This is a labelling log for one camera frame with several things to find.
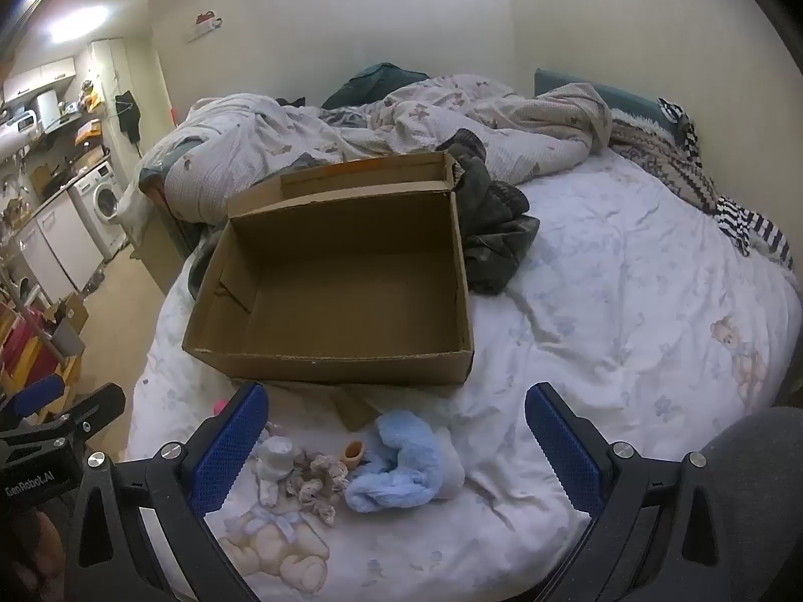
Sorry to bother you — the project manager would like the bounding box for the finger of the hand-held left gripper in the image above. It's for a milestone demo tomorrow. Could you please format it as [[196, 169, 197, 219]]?
[[59, 384, 126, 435], [9, 376, 68, 420]]

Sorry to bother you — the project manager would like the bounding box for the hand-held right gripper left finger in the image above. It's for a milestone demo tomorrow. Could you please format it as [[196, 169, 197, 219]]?
[[63, 381, 271, 602]]

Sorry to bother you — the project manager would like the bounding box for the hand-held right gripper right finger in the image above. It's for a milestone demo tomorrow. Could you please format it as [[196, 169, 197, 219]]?
[[523, 381, 741, 602]]

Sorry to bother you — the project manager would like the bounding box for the small white sock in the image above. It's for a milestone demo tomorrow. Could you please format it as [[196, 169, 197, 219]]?
[[254, 435, 296, 508]]

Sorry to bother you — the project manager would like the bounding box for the beige lace scrunchie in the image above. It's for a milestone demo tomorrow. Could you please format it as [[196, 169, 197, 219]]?
[[285, 448, 351, 528]]

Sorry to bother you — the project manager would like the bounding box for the white fluffy plush sock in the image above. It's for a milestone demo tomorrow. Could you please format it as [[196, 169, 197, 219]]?
[[433, 426, 466, 501]]

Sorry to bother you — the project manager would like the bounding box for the blue fluffy plush sock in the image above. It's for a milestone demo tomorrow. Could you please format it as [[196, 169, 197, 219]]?
[[345, 410, 441, 513]]

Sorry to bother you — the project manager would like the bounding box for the brown cardboard box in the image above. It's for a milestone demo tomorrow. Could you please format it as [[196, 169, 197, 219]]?
[[182, 150, 475, 432]]

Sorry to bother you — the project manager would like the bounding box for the person's left hand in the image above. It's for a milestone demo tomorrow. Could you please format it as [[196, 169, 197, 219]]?
[[0, 505, 64, 596]]

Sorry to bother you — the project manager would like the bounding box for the red storage box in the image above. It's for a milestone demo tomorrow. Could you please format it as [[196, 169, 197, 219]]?
[[0, 301, 59, 393]]

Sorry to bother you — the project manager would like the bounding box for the small cardboard floor box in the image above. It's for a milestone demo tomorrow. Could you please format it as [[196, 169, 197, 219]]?
[[38, 293, 90, 355]]

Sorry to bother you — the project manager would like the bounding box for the white floor cabinet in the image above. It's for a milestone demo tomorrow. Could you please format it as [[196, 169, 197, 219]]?
[[14, 193, 105, 303]]

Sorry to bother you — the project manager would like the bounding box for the bear printed bed sheet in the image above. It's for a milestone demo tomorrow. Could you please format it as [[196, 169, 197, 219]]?
[[125, 150, 803, 602]]

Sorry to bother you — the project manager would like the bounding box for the white washing machine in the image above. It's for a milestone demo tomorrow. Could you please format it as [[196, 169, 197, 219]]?
[[68, 162, 127, 259]]

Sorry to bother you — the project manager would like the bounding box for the person's grey trouser leg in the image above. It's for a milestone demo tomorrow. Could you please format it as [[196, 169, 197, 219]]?
[[696, 406, 803, 602]]

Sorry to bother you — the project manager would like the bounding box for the black white striped cloth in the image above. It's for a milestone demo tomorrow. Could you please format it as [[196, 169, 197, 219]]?
[[657, 97, 794, 272]]

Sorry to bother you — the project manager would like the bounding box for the black hanging bag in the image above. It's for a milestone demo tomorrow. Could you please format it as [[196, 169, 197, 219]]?
[[114, 90, 144, 142]]

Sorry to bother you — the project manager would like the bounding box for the white printed duvet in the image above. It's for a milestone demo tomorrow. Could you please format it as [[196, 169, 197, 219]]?
[[119, 72, 613, 227]]

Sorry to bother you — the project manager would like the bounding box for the patterned knit blanket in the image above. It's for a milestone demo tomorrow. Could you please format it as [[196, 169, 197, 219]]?
[[608, 106, 722, 214]]

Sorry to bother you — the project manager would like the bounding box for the teal pillow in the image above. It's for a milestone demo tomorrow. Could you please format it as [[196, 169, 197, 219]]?
[[533, 69, 682, 139]]

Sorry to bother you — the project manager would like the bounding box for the dark teal cloth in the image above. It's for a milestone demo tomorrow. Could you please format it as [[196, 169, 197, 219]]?
[[322, 63, 431, 110]]

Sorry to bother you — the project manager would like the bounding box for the white wall cabinet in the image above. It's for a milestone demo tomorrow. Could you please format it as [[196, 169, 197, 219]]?
[[3, 56, 77, 102]]

